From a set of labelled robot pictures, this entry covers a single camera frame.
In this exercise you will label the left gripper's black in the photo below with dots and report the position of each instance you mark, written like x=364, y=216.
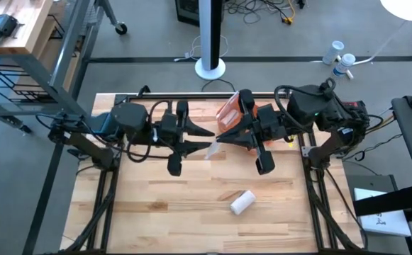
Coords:
x=181, y=110

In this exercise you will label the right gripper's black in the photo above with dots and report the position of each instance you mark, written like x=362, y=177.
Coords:
x=265, y=164

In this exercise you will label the orange plastic bin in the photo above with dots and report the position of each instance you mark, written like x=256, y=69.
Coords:
x=220, y=124

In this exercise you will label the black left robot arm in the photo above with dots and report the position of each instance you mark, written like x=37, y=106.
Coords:
x=131, y=117

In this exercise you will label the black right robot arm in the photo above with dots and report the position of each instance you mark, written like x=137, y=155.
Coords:
x=308, y=106

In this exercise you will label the yellow tag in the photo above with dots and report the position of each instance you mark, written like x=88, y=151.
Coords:
x=290, y=143

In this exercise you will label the plain white plastic bottle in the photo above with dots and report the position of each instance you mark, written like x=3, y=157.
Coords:
x=333, y=51

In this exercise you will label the white bottle blue label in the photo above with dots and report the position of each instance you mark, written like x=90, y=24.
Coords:
x=344, y=63

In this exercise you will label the black computer tower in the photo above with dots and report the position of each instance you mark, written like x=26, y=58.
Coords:
x=188, y=10

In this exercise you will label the white papers on side table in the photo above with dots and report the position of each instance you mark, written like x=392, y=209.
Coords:
x=386, y=223

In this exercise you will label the wooden workbench grey legs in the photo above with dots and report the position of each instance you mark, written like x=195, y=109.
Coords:
x=28, y=21

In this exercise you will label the white round side table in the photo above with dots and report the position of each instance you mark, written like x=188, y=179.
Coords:
x=407, y=8

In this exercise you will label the black tool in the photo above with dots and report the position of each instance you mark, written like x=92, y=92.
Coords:
x=3, y=26

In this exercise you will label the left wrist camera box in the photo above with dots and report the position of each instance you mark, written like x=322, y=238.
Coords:
x=166, y=127

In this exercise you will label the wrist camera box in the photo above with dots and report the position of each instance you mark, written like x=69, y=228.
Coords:
x=271, y=122
x=166, y=127

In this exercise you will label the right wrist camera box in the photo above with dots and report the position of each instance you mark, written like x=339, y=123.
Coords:
x=271, y=122

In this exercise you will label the grey black camera mount post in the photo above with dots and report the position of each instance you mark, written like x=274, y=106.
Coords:
x=211, y=32

